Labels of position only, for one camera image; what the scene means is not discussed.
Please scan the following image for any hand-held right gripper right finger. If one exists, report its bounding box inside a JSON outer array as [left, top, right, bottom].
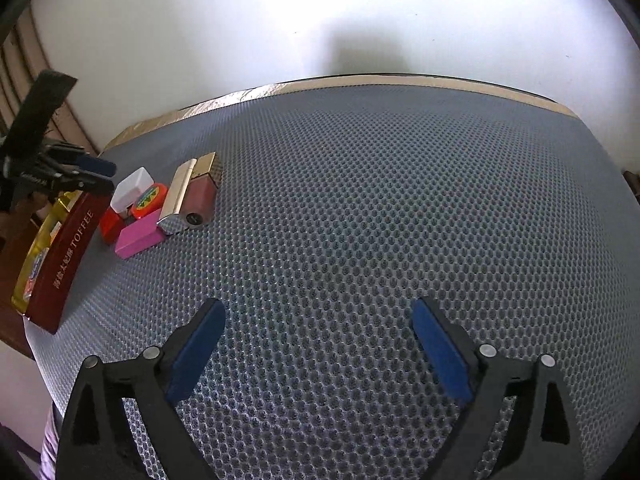
[[411, 296, 587, 480]]

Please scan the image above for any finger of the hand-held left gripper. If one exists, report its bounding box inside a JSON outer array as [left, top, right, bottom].
[[47, 146, 117, 177], [47, 170, 113, 193]]

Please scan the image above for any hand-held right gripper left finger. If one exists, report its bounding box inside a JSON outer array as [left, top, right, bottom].
[[59, 298, 226, 480]]

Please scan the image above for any white charger cube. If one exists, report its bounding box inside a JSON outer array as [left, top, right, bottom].
[[110, 166, 155, 213]]

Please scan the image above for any small red box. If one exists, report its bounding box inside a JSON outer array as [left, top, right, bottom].
[[99, 207, 132, 246]]

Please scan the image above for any round orange tin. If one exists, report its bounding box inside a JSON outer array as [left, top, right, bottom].
[[131, 183, 169, 221]]

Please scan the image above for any small pink box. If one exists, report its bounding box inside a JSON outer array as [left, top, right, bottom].
[[115, 212, 166, 260]]

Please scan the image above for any red tin box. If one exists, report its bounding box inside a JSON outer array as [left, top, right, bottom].
[[11, 189, 112, 336]]

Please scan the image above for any gold lipstick tube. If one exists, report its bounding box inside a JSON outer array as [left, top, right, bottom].
[[156, 158, 198, 235]]

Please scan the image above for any rose lipstick with gold cap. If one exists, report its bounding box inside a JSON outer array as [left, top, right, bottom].
[[181, 151, 222, 228]]

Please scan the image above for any beige printed curtain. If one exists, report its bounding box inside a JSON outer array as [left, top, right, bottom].
[[0, 5, 101, 161]]

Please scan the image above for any pink printed cloth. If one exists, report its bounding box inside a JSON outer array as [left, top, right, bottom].
[[40, 405, 63, 480]]

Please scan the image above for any brown wooden object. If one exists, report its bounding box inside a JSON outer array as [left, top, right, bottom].
[[620, 167, 640, 201]]

